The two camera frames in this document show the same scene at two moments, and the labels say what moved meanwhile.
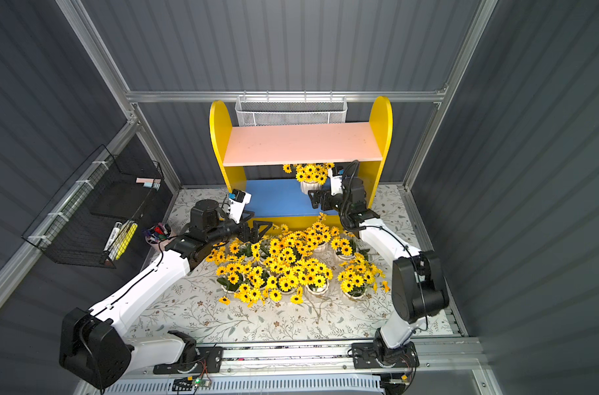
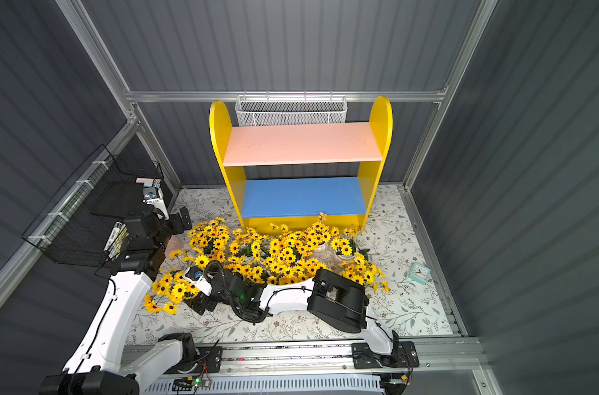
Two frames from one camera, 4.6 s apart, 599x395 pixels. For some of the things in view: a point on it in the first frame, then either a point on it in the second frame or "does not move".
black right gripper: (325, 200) -> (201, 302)
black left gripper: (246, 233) -> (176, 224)
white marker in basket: (113, 236) does not move
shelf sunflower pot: (356, 276) does not move
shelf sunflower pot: (318, 238) does not move
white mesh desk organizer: (291, 109) does not move
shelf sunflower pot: (281, 254) does not move
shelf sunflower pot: (312, 176) -> (168, 291)
